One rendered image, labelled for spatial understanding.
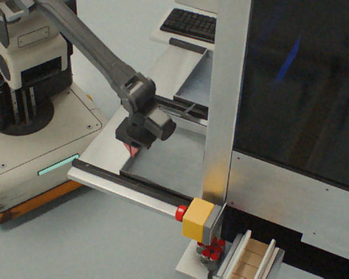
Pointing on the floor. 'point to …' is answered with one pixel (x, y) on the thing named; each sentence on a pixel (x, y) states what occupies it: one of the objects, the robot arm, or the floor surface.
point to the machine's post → (225, 99)
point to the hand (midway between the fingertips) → (133, 153)
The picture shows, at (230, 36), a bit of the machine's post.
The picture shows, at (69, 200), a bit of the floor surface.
